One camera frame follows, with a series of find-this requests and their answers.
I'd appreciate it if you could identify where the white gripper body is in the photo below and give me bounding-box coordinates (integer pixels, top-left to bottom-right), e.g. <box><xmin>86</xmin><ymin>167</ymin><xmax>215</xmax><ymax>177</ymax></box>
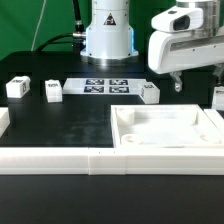
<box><xmin>148</xmin><ymin>5</ymin><xmax>224</xmax><ymax>74</ymax></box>

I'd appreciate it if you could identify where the white square tabletop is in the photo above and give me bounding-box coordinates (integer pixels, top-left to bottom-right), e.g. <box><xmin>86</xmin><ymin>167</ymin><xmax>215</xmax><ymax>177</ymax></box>
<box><xmin>110</xmin><ymin>105</ymin><xmax>224</xmax><ymax>148</ymax></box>

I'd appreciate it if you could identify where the black cable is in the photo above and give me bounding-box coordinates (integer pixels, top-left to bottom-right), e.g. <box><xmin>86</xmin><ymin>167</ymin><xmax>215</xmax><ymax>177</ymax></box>
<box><xmin>35</xmin><ymin>0</ymin><xmax>87</xmax><ymax>53</ymax></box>

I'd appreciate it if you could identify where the white front fence bar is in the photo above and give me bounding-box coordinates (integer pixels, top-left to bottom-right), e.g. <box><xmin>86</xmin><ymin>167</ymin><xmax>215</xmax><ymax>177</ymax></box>
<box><xmin>0</xmin><ymin>148</ymin><xmax>224</xmax><ymax>175</ymax></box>

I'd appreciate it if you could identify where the white marker base plate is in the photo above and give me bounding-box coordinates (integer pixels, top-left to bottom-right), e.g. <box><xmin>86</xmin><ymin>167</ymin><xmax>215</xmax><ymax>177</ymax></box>
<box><xmin>63</xmin><ymin>78</ymin><xmax>143</xmax><ymax>95</ymax></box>

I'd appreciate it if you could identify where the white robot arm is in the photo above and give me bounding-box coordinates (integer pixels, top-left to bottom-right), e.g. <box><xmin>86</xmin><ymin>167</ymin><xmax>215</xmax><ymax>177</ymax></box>
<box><xmin>81</xmin><ymin>0</ymin><xmax>224</xmax><ymax>91</ymax></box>

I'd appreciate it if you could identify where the white thin cable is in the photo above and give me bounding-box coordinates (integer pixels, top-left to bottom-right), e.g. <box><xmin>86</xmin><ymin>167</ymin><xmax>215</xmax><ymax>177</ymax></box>
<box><xmin>31</xmin><ymin>0</ymin><xmax>48</xmax><ymax>52</ymax></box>

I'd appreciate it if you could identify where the white left fence piece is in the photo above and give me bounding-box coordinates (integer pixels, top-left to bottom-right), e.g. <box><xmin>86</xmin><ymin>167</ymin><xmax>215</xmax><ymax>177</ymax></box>
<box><xmin>0</xmin><ymin>107</ymin><xmax>10</xmax><ymax>137</ymax></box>

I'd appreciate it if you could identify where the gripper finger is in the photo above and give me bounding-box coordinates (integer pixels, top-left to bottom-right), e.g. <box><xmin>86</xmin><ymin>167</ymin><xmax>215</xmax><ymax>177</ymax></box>
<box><xmin>170</xmin><ymin>71</ymin><xmax>183</xmax><ymax>92</ymax></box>
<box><xmin>213</xmin><ymin>64</ymin><xmax>224</xmax><ymax>86</ymax></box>

